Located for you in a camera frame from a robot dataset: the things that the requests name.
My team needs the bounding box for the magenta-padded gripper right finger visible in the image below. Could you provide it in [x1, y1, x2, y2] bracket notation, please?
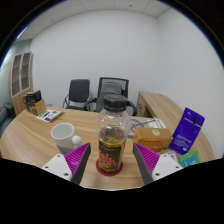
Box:
[132, 142, 184, 186]

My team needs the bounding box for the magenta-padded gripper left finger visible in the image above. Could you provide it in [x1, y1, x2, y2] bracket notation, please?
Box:
[41, 142, 92, 186]

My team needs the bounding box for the clear bottle with black cap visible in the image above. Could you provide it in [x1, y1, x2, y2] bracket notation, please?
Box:
[95, 94, 132, 174]

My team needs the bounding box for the green cloth pack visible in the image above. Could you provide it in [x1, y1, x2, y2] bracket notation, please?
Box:
[177, 150, 203, 168]

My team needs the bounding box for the white and grey mug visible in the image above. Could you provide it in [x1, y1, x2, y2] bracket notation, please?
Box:
[50, 122, 83, 155]

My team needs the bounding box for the purple hanging package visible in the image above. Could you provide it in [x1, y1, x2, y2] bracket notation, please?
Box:
[168, 107, 206, 156]

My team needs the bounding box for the flat round red coaster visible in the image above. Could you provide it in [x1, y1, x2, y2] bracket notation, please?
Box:
[95, 158, 124, 177]

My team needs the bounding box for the white sheet with circle print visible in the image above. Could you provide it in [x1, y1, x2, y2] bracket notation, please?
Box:
[128, 116, 167, 129]

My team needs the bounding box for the white and green leaflet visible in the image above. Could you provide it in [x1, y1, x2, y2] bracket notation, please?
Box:
[35, 108, 64, 123]

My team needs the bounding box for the dark grey sofa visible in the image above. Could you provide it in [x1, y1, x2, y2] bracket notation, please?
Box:
[0, 103, 17, 138]

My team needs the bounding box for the black office chair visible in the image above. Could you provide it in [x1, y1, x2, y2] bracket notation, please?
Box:
[62, 78, 92, 111]

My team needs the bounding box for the wooden cabinet with glass doors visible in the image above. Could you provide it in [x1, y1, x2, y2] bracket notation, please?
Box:
[8, 50, 34, 116]

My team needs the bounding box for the grey mesh office chair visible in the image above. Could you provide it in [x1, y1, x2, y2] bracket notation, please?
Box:
[83, 77, 138, 117]

